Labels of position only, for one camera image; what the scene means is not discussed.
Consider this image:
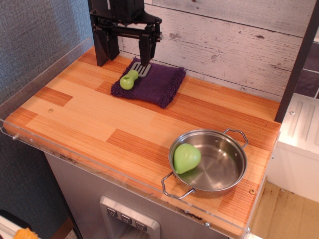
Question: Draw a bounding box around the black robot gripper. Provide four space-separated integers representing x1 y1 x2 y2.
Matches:
89 0 162 67

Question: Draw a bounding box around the green handled grey spatula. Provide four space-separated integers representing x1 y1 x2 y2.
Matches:
120 62 152 90

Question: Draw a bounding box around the purple folded towel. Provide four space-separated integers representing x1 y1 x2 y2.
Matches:
111 63 186 109

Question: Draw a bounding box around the green plastic pear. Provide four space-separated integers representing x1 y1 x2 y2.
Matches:
173 143 201 174

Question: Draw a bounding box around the stainless steel pan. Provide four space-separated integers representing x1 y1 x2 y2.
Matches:
161 129 249 200

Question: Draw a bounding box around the clear acrylic table guard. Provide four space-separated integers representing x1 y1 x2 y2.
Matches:
0 39 280 239

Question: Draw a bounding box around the silver dispenser panel with buttons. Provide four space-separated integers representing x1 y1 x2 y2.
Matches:
99 196 161 239

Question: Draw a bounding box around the white plastic container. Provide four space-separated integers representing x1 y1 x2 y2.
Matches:
266 94 319 202

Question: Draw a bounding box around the yellow orange cloth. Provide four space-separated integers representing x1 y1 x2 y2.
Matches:
13 228 38 239

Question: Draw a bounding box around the dark right vertical post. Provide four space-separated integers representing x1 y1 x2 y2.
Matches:
274 0 319 123

